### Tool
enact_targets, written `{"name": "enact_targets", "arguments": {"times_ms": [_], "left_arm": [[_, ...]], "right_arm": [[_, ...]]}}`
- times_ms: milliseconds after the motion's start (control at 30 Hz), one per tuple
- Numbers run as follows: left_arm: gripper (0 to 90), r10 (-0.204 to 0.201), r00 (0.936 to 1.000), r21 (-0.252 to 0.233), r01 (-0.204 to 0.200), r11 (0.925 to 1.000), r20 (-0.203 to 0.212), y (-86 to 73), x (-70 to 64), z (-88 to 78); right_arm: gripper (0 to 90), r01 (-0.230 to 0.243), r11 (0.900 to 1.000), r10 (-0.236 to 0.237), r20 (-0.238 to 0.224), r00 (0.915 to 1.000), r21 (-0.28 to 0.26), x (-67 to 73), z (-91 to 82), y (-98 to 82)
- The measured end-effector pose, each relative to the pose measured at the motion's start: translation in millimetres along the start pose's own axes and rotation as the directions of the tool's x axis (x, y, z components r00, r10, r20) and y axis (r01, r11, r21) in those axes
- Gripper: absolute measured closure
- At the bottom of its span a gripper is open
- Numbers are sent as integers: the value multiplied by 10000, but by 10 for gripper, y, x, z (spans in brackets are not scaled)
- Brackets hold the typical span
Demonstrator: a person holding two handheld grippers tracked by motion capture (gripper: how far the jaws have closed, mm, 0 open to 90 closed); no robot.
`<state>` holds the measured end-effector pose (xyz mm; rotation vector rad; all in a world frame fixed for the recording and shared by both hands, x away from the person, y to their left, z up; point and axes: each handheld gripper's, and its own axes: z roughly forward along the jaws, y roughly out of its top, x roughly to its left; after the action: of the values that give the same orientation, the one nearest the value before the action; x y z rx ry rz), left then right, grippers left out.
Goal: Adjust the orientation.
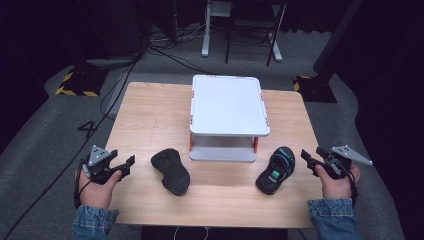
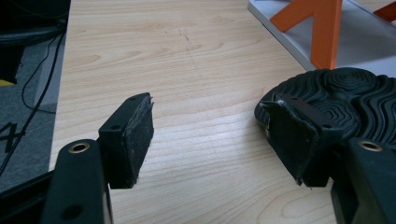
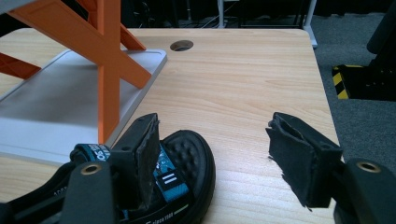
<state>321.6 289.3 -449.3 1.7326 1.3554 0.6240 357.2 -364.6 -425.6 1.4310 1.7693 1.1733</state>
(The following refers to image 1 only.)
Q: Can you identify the black yellow striped stand base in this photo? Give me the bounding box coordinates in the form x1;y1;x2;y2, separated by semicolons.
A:
292;75;338;104
54;66;109;98

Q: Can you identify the black slanted pole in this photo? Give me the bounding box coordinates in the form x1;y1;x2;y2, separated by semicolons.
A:
312;0;365;77

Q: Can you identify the person's right hand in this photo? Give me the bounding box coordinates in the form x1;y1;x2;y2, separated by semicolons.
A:
314;164;362;201

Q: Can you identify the person's left hand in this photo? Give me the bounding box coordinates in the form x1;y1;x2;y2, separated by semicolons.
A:
77;169;123;210

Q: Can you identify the bundle of floor cables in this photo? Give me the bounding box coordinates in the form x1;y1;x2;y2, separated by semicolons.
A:
146;23;214;76

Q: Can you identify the white shoe rack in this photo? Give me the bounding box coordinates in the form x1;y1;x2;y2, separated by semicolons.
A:
188;74;271;164

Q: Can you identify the black folding chair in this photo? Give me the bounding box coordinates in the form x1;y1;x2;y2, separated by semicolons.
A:
224;0;288;67

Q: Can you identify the black shoe with green label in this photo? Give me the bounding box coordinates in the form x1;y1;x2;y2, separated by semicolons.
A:
255;145;297;196

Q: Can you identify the thin white cable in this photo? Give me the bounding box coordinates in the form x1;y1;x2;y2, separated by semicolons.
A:
172;226;210;240

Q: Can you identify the white metal stand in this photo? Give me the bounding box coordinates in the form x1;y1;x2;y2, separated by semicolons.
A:
201;0;284;63

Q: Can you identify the grey flat floor plate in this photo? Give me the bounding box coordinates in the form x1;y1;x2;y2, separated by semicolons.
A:
85;57;136;69

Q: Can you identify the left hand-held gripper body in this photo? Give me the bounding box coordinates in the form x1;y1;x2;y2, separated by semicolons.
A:
81;144;120;185

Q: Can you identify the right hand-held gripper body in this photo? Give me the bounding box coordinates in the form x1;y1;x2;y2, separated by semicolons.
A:
322;144;374;181

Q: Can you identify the left hand-held gripper black cable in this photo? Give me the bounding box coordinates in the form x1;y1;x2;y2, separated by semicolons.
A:
73;159;92;210

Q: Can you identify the long black floor cable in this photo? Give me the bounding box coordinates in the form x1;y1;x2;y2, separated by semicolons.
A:
0;54;143;240

